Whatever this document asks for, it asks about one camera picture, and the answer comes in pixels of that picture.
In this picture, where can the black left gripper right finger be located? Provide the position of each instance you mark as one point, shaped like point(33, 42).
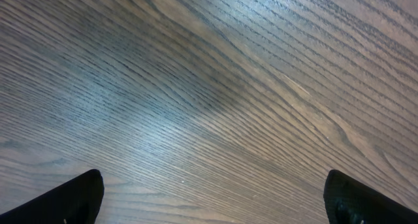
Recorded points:
point(348, 201)

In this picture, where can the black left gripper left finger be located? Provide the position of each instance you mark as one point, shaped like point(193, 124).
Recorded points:
point(76, 201)

